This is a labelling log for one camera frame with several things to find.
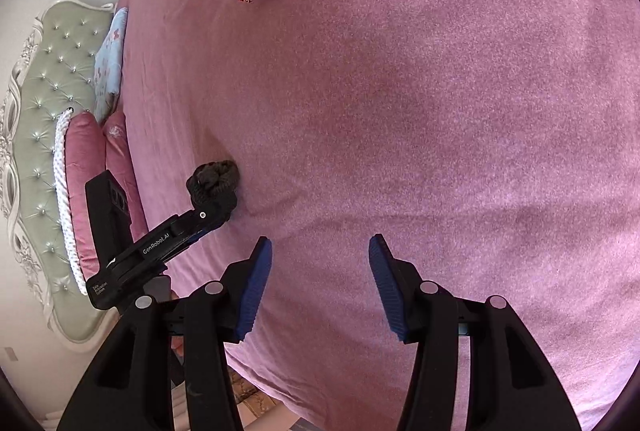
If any black sock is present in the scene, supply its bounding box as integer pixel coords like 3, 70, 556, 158
186, 159, 240, 208

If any tufted grey-green headboard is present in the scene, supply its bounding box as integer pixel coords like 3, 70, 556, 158
0, 0, 122, 355

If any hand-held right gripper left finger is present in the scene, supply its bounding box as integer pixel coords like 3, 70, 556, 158
56, 236, 273, 431

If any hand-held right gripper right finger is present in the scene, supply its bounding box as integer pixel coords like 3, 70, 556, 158
368, 233, 583, 431

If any pink blanket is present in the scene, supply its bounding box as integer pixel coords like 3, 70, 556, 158
116, 0, 640, 431

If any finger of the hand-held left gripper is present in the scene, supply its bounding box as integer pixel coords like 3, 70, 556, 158
167, 193, 239, 246

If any light blue floral pillow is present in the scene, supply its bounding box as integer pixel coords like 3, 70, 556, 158
92, 7, 130, 122

